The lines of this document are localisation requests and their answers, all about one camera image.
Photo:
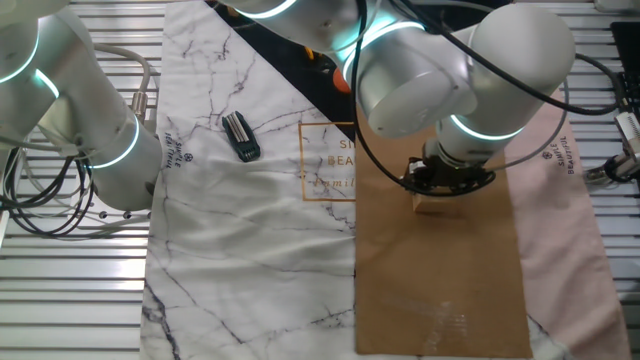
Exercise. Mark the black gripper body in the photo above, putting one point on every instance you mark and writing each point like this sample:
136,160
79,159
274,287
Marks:
447,177

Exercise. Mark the large wooden block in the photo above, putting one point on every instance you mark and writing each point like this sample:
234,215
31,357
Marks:
432,205

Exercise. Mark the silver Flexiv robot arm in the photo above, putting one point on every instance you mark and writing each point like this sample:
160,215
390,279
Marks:
425,75

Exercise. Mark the brown cardboard sheet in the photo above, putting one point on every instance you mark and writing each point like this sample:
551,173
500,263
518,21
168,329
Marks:
440,280

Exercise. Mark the orange toy basketball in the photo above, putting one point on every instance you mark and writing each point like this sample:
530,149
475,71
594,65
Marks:
342,84

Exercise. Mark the yellow utility knife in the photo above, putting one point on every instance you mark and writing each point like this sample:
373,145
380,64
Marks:
310,53

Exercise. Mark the marble pattern tablecloth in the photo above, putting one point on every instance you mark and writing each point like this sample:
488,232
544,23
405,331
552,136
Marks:
250,250

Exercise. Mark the black rectangular device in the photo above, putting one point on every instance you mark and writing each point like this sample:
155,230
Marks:
241,136

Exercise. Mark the silver depth camera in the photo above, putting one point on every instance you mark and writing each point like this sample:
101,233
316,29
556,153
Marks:
628,131

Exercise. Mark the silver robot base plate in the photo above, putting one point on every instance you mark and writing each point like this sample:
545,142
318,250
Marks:
110,216

